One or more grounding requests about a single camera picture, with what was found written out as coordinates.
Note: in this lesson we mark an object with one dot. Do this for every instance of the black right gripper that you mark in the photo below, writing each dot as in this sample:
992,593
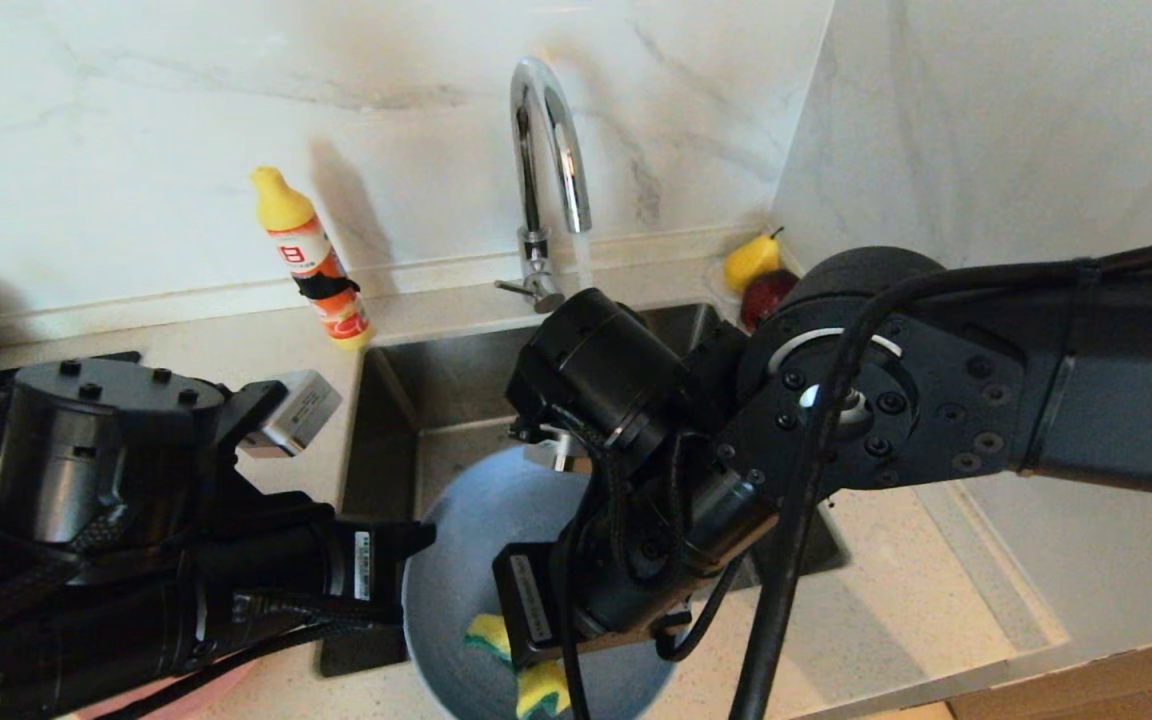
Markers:
656,540

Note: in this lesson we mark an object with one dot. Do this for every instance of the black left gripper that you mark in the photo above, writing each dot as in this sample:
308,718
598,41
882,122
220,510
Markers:
286,590

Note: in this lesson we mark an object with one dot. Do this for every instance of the blue-grey plate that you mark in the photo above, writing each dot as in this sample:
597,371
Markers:
466,540

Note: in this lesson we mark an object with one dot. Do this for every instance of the yellow fish-shaped sponge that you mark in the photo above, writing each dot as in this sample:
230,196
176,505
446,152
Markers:
541,690

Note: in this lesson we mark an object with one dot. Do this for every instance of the yellow-capped orange dish soap bottle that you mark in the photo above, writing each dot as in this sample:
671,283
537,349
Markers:
281,205

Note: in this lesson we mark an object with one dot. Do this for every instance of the chrome gooseneck faucet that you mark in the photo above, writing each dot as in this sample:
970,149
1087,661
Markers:
536,100

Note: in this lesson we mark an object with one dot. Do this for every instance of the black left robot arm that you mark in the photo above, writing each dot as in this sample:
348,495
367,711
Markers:
96,450

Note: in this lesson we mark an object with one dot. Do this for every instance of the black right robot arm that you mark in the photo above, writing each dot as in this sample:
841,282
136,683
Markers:
1136,380

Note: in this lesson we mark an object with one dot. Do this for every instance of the stainless steel sink basin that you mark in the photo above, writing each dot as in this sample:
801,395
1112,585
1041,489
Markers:
436,400

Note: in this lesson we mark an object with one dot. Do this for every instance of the black braided right arm sleeve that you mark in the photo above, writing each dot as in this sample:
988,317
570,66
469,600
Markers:
616,500

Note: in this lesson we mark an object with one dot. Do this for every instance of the black braided arm sleeve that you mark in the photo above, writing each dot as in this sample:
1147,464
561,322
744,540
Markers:
616,500
36,575

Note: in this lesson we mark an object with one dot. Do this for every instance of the pink plate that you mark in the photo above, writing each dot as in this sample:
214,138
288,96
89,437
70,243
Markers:
226,692

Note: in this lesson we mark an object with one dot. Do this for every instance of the dark red apple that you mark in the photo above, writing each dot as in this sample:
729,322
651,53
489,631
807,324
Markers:
766,293

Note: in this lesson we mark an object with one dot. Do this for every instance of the yellow pear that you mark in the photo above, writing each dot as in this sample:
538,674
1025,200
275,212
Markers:
748,260

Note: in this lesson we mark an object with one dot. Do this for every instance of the black induction cooktop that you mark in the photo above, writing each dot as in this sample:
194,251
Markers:
121,357

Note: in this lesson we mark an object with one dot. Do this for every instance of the black braided left arm sleeve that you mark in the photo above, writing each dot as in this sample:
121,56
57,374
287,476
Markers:
36,575

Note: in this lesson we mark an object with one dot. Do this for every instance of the light wooden cabinet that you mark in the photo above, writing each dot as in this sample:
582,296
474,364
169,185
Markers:
1116,690

